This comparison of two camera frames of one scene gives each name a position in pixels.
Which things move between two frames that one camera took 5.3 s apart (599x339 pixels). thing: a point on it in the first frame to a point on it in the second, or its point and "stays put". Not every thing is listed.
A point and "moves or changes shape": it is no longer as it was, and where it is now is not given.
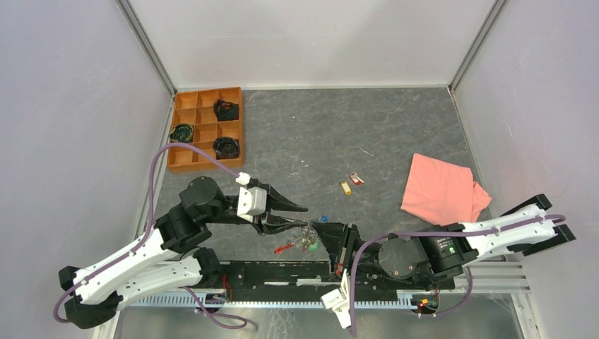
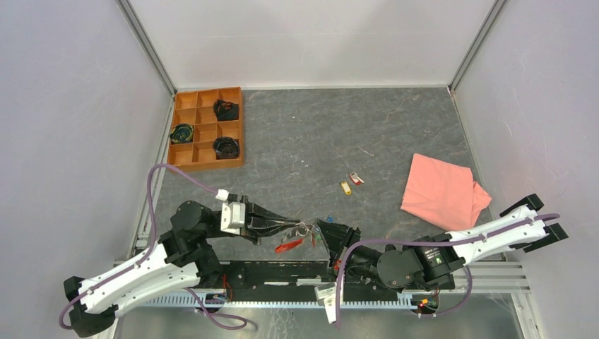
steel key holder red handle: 283,247 moves or changes shape
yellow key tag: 346,187 stays put
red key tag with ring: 355,179 stays put
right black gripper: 332,236 stays put
